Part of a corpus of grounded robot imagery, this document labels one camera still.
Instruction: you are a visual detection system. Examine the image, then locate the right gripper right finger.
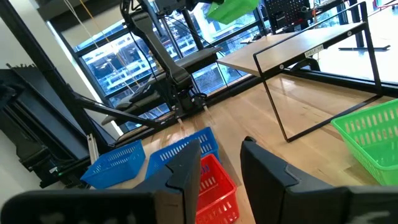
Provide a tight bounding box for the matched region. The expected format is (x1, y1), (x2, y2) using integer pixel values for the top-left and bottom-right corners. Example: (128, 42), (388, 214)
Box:
(239, 136), (398, 224)

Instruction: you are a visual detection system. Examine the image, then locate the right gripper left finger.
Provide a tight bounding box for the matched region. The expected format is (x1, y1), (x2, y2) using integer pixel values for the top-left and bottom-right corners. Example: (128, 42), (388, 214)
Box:
(0, 139), (202, 224)

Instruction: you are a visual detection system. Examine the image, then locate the blue slotted plastic basket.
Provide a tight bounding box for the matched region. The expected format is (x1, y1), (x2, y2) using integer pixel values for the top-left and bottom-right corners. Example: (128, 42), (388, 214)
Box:
(145, 126), (220, 180)
(80, 139), (147, 190)

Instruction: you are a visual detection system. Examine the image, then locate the green slotted plastic basket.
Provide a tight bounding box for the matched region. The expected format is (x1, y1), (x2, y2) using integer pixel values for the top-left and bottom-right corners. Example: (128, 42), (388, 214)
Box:
(330, 98), (398, 187)
(206, 0), (261, 26)

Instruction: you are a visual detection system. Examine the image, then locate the red slotted plastic basket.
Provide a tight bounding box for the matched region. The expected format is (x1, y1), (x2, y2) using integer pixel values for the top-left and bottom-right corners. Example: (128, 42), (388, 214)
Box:
(195, 154), (240, 224)

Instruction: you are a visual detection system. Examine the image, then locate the black perforated panel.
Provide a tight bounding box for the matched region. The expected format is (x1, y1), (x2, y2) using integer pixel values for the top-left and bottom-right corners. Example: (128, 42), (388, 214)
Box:
(263, 0), (312, 34)

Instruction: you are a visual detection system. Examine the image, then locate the large window black frame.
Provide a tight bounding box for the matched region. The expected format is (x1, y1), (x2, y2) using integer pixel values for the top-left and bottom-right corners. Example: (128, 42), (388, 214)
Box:
(48, 0), (274, 131)

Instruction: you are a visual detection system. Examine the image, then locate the wooden shelf black metal frame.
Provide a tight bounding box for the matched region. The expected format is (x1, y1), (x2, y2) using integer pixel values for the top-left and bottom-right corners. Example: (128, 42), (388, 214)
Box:
(216, 1), (384, 143)

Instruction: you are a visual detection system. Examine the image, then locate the black aluminium rig frame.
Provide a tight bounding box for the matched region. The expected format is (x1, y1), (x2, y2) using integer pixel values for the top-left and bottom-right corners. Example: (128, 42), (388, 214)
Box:
(0, 0), (398, 149)

